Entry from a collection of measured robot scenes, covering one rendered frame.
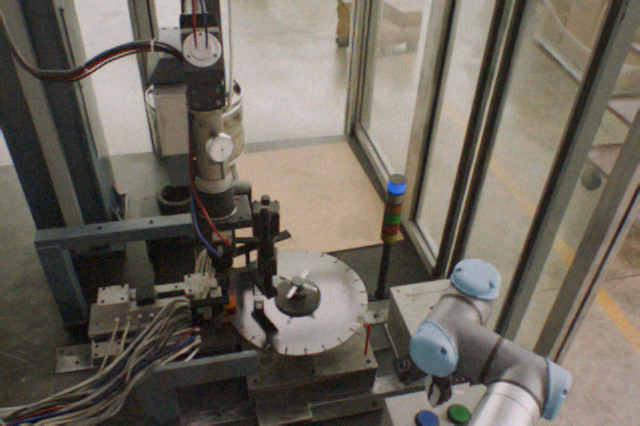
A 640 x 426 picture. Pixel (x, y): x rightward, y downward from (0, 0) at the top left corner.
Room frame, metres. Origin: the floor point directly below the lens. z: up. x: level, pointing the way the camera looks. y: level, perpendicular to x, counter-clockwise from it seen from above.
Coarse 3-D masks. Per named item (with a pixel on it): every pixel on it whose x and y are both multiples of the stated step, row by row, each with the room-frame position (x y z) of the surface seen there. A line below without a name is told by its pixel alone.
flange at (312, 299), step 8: (304, 280) 0.95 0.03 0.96; (280, 288) 0.92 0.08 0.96; (288, 288) 0.91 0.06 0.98; (304, 288) 0.91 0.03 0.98; (280, 296) 0.90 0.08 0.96; (296, 296) 0.89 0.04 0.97; (304, 296) 0.89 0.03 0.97; (312, 296) 0.90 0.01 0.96; (320, 296) 0.90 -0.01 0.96; (280, 304) 0.87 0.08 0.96; (288, 304) 0.87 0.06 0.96; (296, 304) 0.87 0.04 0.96; (304, 304) 0.87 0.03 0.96; (312, 304) 0.88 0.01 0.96; (288, 312) 0.85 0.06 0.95; (296, 312) 0.85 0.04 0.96; (304, 312) 0.85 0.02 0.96
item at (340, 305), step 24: (288, 264) 1.01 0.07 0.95; (312, 264) 1.02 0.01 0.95; (336, 264) 1.02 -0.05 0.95; (240, 288) 0.92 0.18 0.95; (336, 288) 0.94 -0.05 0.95; (360, 288) 0.94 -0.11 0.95; (240, 312) 0.85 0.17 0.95; (264, 312) 0.85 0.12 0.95; (312, 312) 0.86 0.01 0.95; (336, 312) 0.86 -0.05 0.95; (360, 312) 0.87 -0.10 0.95; (264, 336) 0.79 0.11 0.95; (288, 336) 0.79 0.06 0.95; (312, 336) 0.79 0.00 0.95; (336, 336) 0.80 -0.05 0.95
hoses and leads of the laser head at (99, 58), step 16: (0, 0) 0.96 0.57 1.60; (192, 0) 0.80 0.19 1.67; (16, 48) 0.88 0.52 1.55; (112, 48) 0.86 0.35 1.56; (128, 48) 0.86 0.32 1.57; (144, 48) 0.87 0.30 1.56; (160, 48) 0.87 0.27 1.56; (96, 64) 0.85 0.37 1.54; (48, 80) 0.83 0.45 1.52; (64, 80) 0.83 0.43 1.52; (224, 112) 0.85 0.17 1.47; (192, 128) 0.88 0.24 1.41; (192, 192) 0.85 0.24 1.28; (224, 240) 0.80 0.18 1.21
